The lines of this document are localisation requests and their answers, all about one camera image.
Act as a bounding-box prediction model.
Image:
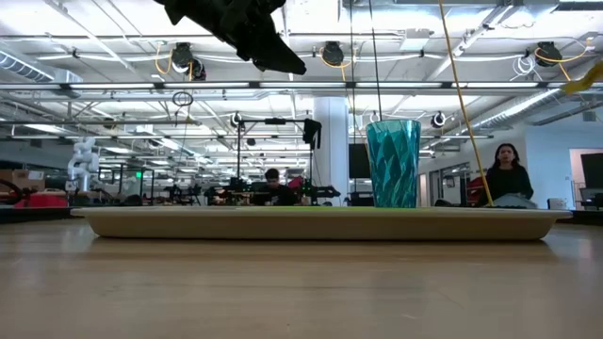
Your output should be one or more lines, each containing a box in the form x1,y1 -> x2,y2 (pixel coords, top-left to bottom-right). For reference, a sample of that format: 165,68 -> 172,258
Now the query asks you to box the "brown cardboard box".
0,169 -> 47,192

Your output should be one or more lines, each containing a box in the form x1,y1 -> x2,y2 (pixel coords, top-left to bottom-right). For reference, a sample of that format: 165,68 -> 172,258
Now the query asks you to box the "yellow hanging cable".
437,0 -> 495,207

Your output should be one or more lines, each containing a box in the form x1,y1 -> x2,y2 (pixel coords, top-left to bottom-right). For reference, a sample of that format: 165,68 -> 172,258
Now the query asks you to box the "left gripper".
153,0 -> 308,76

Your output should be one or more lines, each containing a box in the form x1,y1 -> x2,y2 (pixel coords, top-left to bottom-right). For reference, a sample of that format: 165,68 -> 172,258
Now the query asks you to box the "black wall monitor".
348,143 -> 373,180

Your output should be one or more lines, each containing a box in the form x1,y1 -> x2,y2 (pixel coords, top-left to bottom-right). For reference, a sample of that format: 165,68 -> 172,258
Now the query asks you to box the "red storage bin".
12,189 -> 71,209

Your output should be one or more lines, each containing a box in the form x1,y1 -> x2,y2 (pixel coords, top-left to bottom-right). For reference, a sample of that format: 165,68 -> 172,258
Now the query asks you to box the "black camera rig stand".
235,117 -> 324,207

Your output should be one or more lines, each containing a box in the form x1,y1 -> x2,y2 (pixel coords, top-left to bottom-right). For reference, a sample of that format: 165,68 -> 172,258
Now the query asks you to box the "beige plastic tray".
70,205 -> 574,242

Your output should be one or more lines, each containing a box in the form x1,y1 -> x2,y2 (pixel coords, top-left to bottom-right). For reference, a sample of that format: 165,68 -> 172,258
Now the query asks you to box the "black aluminium table frame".
0,205 -> 603,225

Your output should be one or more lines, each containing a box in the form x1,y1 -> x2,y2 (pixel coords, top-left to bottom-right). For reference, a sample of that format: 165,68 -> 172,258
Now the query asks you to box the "teal faceted plastic cup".
366,119 -> 423,209

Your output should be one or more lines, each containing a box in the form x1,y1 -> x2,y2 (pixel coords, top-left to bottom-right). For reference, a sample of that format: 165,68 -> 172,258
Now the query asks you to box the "silver ceiling air duct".
470,89 -> 603,134
0,49 -> 84,86

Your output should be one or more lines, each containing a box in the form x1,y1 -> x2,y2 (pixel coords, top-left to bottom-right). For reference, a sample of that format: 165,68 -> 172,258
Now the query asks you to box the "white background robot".
67,136 -> 102,193

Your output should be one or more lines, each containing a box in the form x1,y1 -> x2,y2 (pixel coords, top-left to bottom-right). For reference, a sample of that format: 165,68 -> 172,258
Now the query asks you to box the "white building column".
313,97 -> 350,207

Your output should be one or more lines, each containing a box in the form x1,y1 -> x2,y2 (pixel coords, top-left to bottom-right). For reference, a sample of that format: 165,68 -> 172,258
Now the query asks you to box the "shelf with red bins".
465,173 -> 486,207

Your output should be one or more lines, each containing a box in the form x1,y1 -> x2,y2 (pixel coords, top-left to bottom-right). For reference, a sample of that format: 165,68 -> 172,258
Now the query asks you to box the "black hanging cable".
367,0 -> 383,122

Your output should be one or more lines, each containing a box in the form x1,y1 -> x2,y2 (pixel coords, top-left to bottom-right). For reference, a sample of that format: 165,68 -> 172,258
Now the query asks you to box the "person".
475,142 -> 538,209
251,168 -> 299,207

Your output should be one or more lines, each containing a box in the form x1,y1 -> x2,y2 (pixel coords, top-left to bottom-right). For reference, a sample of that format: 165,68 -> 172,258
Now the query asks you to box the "long ceiling light bar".
0,80 -> 603,91

